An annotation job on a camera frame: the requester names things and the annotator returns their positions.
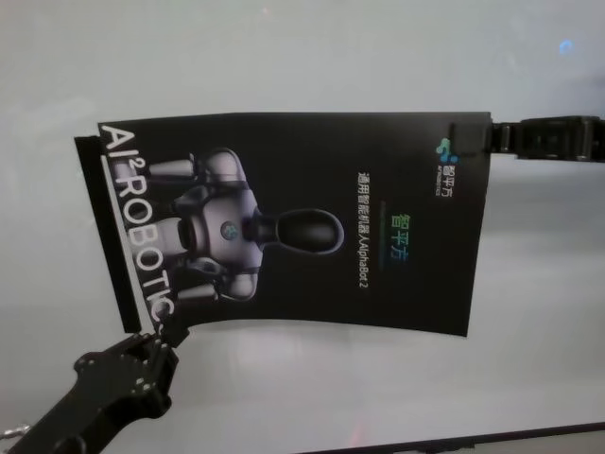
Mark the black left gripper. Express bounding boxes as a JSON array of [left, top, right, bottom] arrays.
[[0, 321, 192, 454]]

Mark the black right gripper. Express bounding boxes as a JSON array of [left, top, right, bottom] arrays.
[[448, 114, 605, 165]]

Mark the black robot print poster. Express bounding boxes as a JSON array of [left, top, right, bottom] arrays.
[[96, 111, 493, 339]]

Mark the dark table edge trim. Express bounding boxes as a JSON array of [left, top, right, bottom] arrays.
[[465, 428, 605, 454]]

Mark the black tape frame outline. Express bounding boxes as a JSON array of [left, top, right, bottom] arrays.
[[74, 134, 160, 333]]

